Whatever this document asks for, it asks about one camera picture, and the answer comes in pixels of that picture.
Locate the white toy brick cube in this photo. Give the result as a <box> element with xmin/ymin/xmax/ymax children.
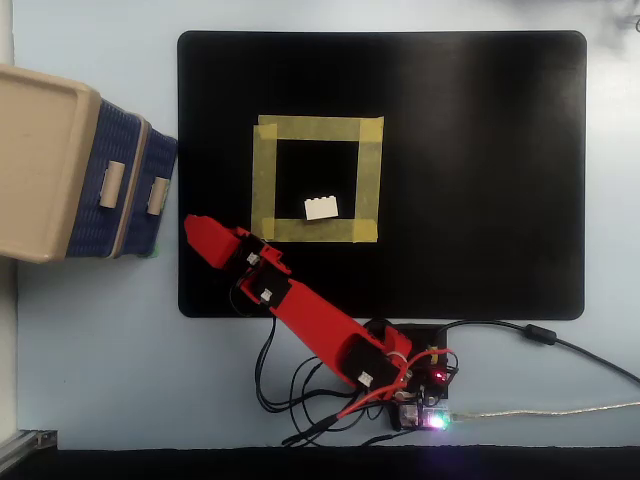
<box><xmin>303</xmin><ymin>195</ymin><xmax>340</xmax><ymax>221</ymax></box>

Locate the black power cable with ferrite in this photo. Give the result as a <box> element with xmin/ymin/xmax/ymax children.
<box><xmin>433</xmin><ymin>319</ymin><xmax>640</xmax><ymax>387</ymax></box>

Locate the red wire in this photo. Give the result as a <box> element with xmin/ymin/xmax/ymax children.
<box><xmin>336</xmin><ymin>347</ymin><xmax>459</xmax><ymax>420</ymax></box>

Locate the black rectangular mat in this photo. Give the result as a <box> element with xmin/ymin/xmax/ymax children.
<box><xmin>176</xmin><ymin>30</ymin><xmax>588</xmax><ymax>320</ymax></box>

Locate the blue wicker drawer beige handle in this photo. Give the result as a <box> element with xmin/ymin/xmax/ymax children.
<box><xmin>66</xmin><ymin>98</ymin><xmax>146</xmax><ymax>259</ymax></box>
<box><xmin>122</xmin><ymin>127</ymin><xmax>179</xmax><ymax>258</ymax></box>

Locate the silver usb cable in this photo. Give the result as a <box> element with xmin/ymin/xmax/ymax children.
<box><xmin>446</xmin><ymin>401</ymin><xmax>640</xmax><ymax>422</ymax></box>

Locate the aluminium profile rail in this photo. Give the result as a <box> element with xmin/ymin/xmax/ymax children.
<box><xmin>0</xmin><ymin>428</ymin><xmax>59</xmax><ymax>467</ymax></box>

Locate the controller circuit board with leds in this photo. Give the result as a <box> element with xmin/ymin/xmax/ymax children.
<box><xmin>388</xmin><ymin>367</ymin><xmax>455</xmax><ymax>432</ymax></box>

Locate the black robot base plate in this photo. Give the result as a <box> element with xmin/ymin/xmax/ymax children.
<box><xmin>363</xmin><ymin>319</ymin><xmax>454</xmax><ymax>374</ymax></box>

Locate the black servo cable bundle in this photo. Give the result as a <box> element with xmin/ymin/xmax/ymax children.
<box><xmin>228</xmin><ymin>277</ymin><xmax>416</xmax><ymax>448</ymax></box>

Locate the beige drawer cabinet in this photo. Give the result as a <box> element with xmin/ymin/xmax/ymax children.
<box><xmin>0</xmin><ymin>63</ymin><xmax>151</xmax><ymax>265</ymax></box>

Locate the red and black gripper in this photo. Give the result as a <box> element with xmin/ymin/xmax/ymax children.
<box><xmin>183</xmin><ymin>213</ymin><xmax>293</xmax><ymax>277</ymax></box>

